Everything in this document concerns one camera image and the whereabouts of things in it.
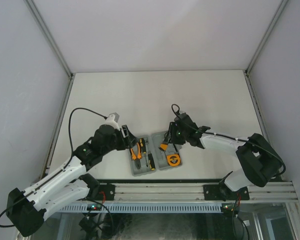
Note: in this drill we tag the left aluminium frame post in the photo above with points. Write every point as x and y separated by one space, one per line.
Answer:
43 27

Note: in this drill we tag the aluminium frame post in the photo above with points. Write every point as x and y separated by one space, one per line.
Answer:
43 27
270 28

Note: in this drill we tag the blue slotted cable duct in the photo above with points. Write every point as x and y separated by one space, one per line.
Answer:
142 208

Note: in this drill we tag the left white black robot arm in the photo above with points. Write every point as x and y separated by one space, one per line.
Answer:
28 209

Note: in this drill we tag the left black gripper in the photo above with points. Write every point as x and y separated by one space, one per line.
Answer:
128 141

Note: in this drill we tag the black yellow screwdriver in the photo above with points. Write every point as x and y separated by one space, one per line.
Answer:
144 146
151 162

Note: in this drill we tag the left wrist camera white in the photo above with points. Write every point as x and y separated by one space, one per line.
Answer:
112 120

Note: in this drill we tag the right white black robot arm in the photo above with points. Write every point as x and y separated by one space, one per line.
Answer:
259 162

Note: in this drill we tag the grey plastic tool case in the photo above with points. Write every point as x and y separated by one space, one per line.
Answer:
153 142

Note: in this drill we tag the orange black pliers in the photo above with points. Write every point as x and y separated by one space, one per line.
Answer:
136 157

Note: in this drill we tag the orange tape measure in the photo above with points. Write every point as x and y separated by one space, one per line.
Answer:
173 160

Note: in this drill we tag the aluminium front rail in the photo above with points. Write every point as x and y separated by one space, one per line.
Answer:
276 192

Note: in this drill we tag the orange hex key set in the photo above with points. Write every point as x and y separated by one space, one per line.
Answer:
163 146

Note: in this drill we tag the right aluminium frame post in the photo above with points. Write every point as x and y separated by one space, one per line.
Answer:
270 28

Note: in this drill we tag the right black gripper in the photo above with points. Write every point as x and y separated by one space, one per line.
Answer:
171 137

